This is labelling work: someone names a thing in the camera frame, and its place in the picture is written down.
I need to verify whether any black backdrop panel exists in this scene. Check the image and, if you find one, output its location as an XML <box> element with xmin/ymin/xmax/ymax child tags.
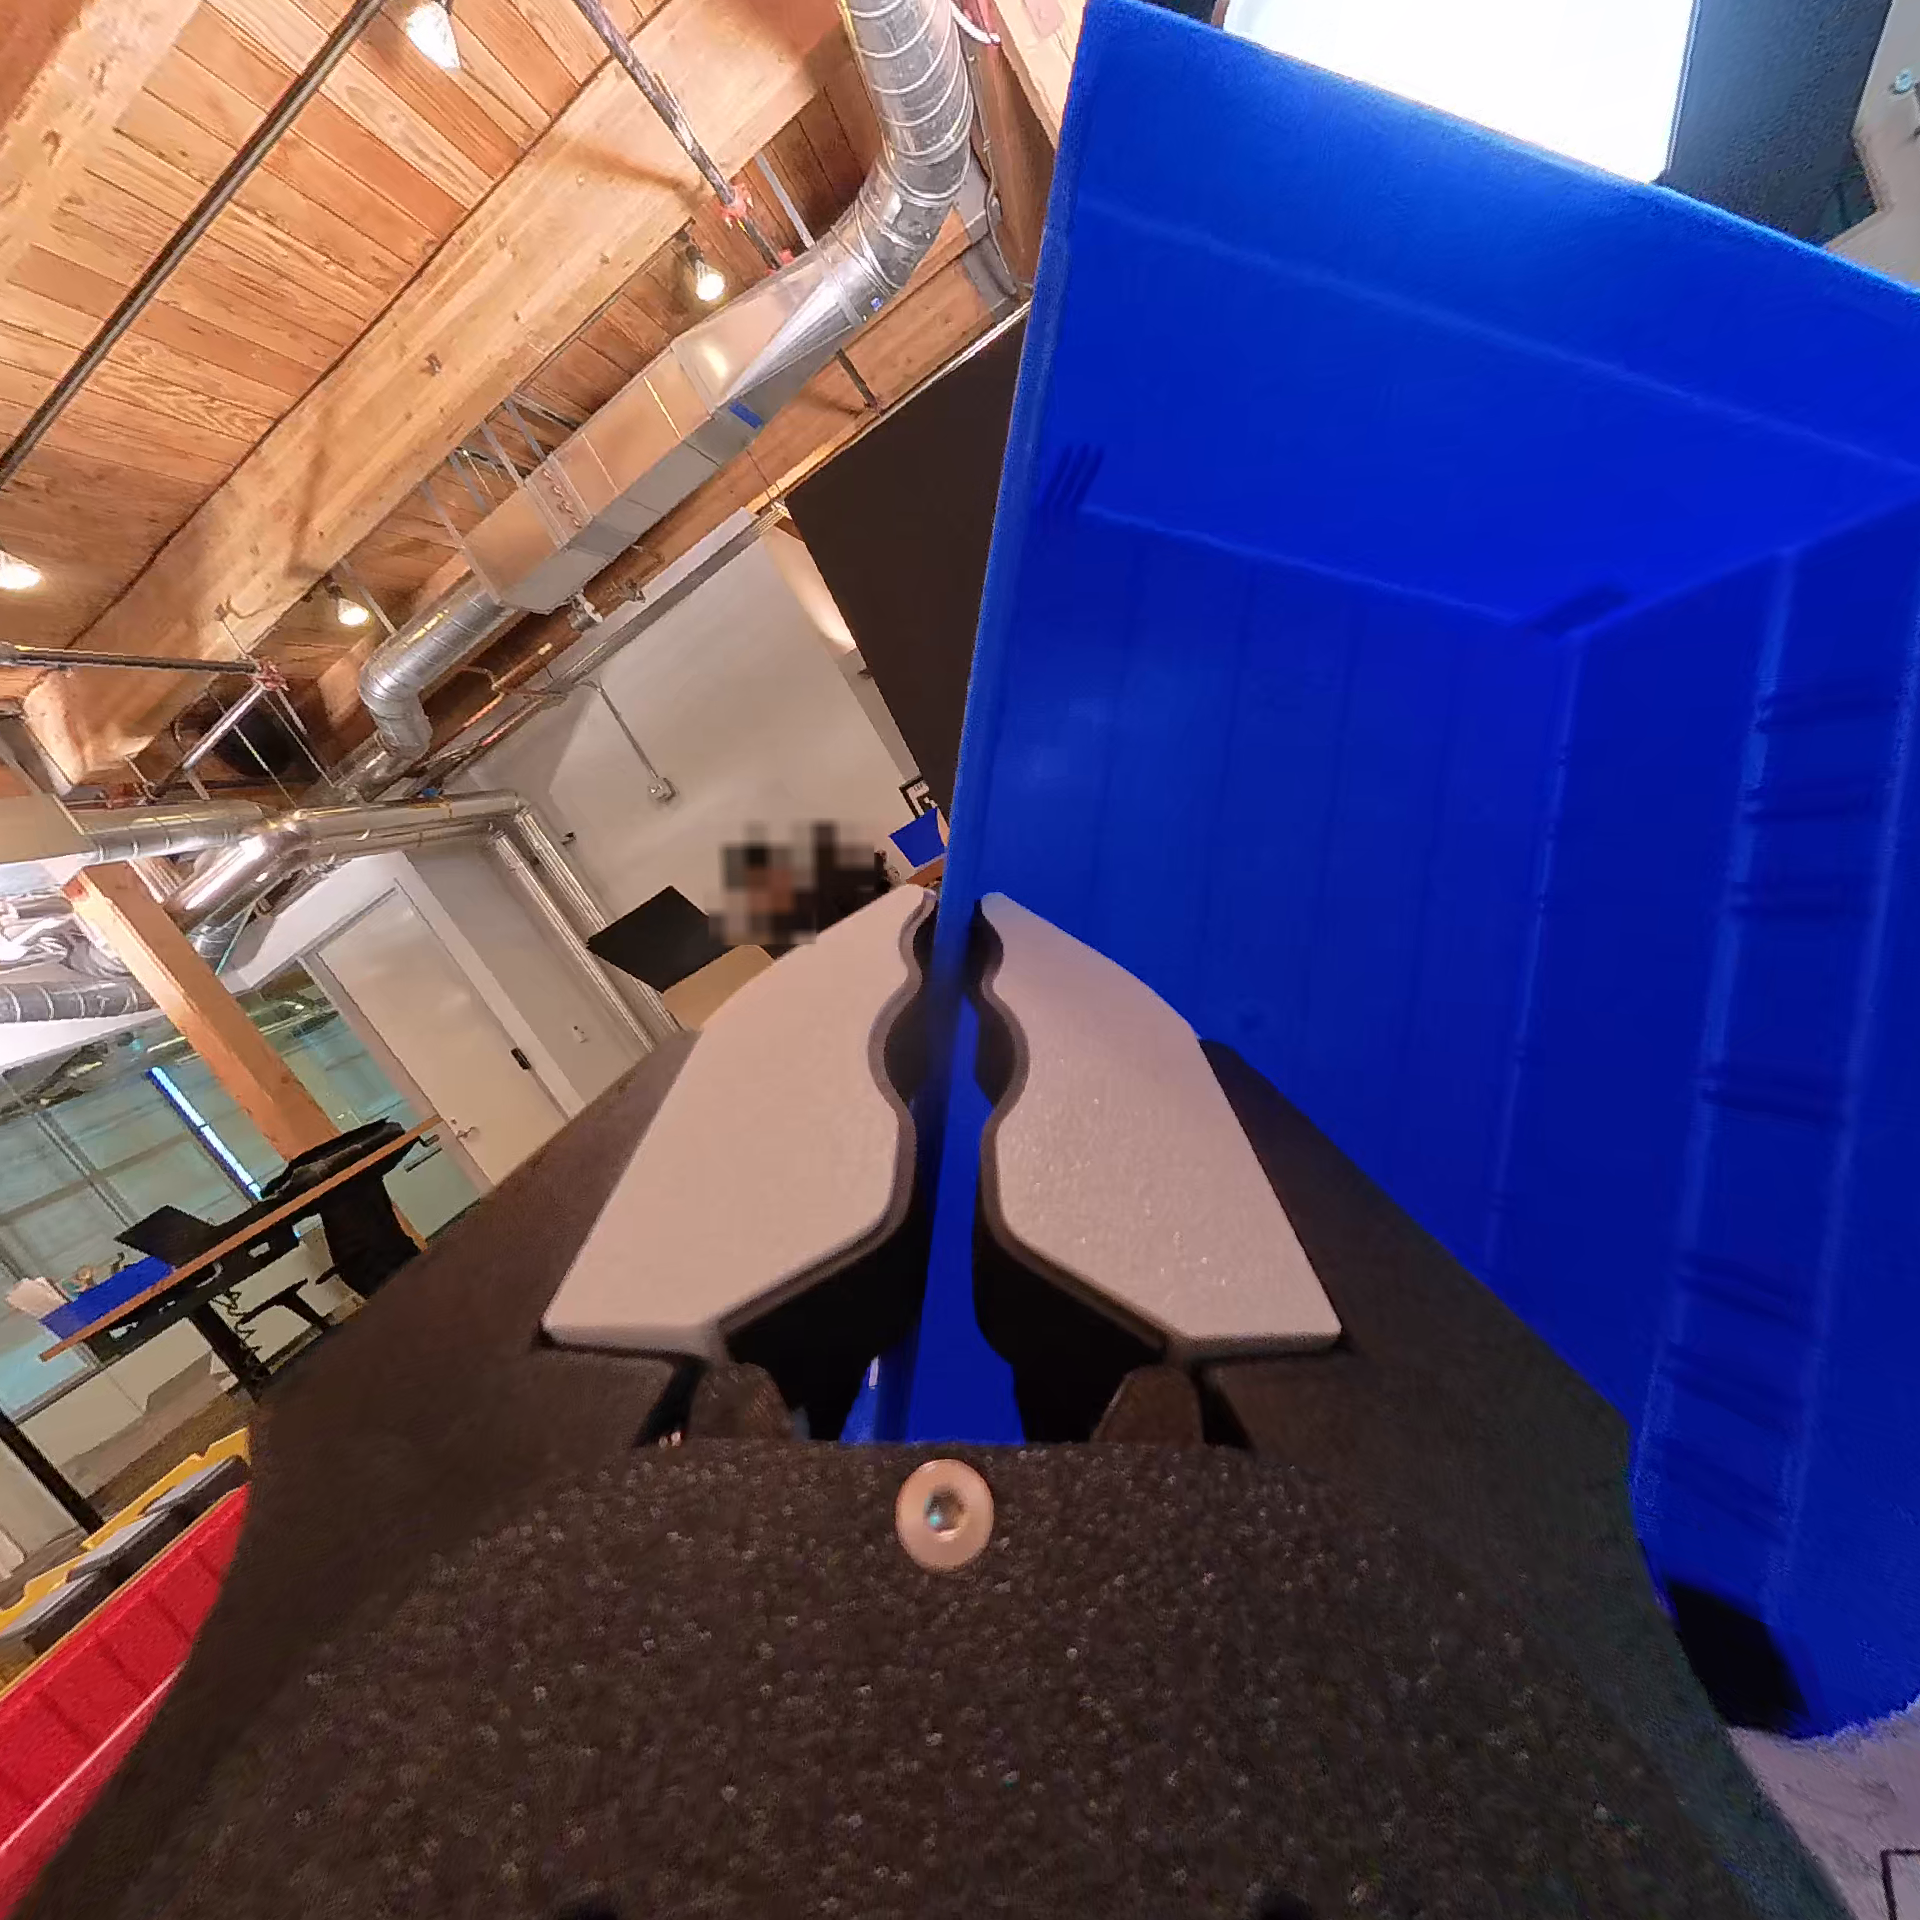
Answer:
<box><xmin>783</xmin><ymin>310</ymin><xmax>1032</xmax><ymax>822</ymax></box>

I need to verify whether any cardboard box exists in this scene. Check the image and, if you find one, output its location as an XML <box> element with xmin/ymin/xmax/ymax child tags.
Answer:
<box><xmin>655</xmin><ymin>958</ymin><xmax>793</xmax><ymax>1039</ymax></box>

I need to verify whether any blue plastic bin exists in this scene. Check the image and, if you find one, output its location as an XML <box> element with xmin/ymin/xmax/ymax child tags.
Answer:
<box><xmin>836</xmin><ymin>0</ymin><xmax>1920</xmax><ymax>1743</ymax></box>

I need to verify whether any black foam board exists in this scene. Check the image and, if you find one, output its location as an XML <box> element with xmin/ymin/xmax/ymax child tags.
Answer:
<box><xmin>584</xmin><ymin>881</ymin><xmax>753</xmax><ymax>993</ymax></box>

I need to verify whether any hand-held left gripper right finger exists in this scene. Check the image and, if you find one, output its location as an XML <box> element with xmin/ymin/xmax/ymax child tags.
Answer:
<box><xmin>972</xmin><ymin>894</ymin><xmax>1345</xmax><ymax>1440</ymax></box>

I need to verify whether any bright studio light panel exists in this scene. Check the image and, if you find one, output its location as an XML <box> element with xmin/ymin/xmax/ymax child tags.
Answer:
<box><xmin>1212</xmin><ymin>0</ymin><xmax>1701</xmax><ymax>184</ymax></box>

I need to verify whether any silver ventilation duct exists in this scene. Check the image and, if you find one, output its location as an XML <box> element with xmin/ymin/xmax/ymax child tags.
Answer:
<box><xmin>0</xmin><ymin>0</ymin><xmax>993</xmax><ymax>1024</ymax></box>

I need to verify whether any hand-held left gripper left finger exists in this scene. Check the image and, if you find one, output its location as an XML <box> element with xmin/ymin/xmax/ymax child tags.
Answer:
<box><xmin>540</xmin><ymin>885</ymin><xmax>941</xmax><ymax>1440</ymax></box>

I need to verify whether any wooden post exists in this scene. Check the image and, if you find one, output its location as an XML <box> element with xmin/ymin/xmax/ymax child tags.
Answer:
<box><xmin>64</xmin><ymin>858</ymin><xmax>342</xmax><ymax>1168</ymax></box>

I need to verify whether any black standing desk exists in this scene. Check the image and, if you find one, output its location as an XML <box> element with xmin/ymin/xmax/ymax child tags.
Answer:
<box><xmin>37</xmin><ymin>1113</ymin><xmax>447</xmax><ymax>1392</ymax></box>

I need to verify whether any red plastic bin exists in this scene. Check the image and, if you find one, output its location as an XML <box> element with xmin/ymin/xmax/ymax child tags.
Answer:
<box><xmin>0</xmin><ymin>1480</ymin><xmax>256</xmax><ymax>1826</ymax></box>

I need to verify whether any yellow plastic bin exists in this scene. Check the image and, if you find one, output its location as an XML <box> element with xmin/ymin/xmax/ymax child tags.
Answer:
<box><xmin>0</xmin><ymin>1421</ymin><xmax>256</xmax><ymax>1648</ymax></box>

